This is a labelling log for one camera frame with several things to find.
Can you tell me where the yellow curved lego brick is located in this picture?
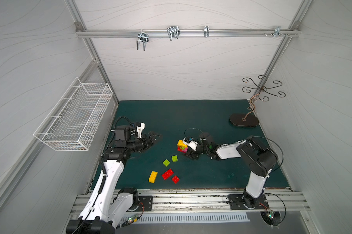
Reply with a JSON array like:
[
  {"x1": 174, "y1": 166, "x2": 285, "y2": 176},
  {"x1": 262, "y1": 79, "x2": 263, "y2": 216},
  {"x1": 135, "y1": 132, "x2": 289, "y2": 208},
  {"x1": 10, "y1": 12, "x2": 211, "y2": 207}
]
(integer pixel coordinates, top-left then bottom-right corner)
[{"x1": 177, "y1": 140, "x2": 188, "y2": 148}]

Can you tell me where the red long lego brick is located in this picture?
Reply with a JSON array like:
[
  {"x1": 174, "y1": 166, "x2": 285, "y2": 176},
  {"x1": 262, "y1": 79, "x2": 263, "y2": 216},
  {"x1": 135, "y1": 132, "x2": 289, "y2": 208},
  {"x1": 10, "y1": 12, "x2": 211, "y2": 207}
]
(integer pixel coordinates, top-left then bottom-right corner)
[{"x1": 161, "y1": 169, "x2": 174, "y2": 180}]

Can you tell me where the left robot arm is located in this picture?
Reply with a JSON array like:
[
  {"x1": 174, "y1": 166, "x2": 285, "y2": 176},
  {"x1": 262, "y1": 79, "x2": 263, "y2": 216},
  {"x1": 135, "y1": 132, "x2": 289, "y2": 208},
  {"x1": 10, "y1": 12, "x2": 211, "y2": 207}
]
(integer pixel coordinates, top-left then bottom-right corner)
[{"x1": 66, "y1": 116, "x2": 163, "y2": 234}]

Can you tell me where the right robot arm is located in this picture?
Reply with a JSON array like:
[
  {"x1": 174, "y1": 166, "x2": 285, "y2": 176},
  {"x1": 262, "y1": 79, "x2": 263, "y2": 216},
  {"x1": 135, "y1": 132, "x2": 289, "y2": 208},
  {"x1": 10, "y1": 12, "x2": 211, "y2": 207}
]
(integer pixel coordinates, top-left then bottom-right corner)
[{"x1": 177, "y1": 132, "x2": 279, "y2": 210}]

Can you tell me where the yellow lego brick left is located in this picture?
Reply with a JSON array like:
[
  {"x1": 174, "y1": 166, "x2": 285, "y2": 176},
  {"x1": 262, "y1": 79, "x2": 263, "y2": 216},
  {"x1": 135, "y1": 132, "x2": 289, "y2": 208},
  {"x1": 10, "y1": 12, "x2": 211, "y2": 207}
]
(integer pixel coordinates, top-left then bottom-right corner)
[{"x1": 148, "y1": 171, "x2": 158, "y2": 184}]

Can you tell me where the red small lego brick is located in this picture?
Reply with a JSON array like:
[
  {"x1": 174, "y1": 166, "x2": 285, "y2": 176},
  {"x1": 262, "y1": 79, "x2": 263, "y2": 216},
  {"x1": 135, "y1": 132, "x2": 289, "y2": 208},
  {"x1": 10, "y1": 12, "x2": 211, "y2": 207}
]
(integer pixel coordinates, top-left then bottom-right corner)
[{"x1": 172, "y1": 175, "x2": 180, "y2": 184}]

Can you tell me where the black metal hook stand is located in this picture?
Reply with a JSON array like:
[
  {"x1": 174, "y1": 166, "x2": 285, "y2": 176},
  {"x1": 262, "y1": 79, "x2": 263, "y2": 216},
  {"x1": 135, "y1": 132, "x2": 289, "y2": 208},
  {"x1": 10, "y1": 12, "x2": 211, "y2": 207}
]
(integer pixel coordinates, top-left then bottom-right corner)
[{"x1": 229, "y1": 77, "x2": 286, "y2": 128}]

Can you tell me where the left metal clip hook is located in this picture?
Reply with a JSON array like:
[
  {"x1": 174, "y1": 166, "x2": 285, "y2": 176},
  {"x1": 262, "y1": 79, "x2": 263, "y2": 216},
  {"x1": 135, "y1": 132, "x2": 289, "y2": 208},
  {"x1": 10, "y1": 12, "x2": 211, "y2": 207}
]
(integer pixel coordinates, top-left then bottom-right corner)
[{"x1": 137, "y1": 32, "x2": 149, "y2": 51}]

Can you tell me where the metal clip hook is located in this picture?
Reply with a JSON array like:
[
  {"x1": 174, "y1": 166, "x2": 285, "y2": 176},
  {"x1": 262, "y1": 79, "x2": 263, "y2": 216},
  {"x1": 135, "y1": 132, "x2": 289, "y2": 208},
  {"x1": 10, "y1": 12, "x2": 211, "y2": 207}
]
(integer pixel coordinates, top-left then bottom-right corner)
[
  {"x1": 264, "y1": 26, "x2": 290, "y2": 38},
  {"x1": 167, "y1": 26, "x2": 180, "y2": 41},
  {"x1": 137, "y1": 32, "x2": 149, "y2": 51},
  {"x1": 204, "y1": 26, "x2": 210, "y2": 38}
]

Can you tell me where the right metal clip hook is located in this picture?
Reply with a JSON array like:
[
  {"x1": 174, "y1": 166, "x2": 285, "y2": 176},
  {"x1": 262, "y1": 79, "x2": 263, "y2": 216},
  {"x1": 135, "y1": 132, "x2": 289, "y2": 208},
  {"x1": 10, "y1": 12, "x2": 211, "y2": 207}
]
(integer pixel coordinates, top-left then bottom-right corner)
[{"x1": 264, "y1": 26, "x2": 290, "y2": 38}]

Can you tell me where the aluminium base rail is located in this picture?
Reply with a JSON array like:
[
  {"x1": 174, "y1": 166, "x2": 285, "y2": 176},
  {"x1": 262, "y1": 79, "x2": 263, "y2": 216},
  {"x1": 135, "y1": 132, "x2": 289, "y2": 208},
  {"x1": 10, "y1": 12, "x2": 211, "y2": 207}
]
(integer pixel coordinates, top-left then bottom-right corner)
[{"x1": 138, "y1": 188, "x2": 311, "y2": 214}]

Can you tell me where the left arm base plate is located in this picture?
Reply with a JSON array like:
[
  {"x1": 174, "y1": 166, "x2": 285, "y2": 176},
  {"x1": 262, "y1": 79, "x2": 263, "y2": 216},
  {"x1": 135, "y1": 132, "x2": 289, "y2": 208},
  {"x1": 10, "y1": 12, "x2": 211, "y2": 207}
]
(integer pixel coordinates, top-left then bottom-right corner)
[{"x1": 135, "y1": 195, "x2": 153, "y2": 212}]

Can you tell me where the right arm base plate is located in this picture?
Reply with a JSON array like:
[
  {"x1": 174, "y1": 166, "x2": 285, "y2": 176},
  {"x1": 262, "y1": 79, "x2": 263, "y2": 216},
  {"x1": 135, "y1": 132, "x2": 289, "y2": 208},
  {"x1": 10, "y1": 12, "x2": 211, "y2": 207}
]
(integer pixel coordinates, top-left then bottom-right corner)
[{"x1": 226, "y1": 194, "x2": 270, "y2": 210}]

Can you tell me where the white wire basket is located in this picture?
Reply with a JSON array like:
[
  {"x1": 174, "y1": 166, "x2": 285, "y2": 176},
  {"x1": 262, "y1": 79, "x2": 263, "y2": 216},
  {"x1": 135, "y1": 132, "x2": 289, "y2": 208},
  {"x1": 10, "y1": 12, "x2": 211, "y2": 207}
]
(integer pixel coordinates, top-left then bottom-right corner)
[{"x1": 33, "y1": 78, "x2": 113, "y2": 151}]

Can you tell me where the horizontal aluminium rail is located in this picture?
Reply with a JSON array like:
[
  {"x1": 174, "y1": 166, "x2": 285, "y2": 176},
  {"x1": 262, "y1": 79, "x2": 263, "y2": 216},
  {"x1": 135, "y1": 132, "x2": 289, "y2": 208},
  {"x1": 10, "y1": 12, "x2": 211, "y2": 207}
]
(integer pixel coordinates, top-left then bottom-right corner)
[{"x1": 76, "y1": 28, "x2": 301, "y2": 38}]

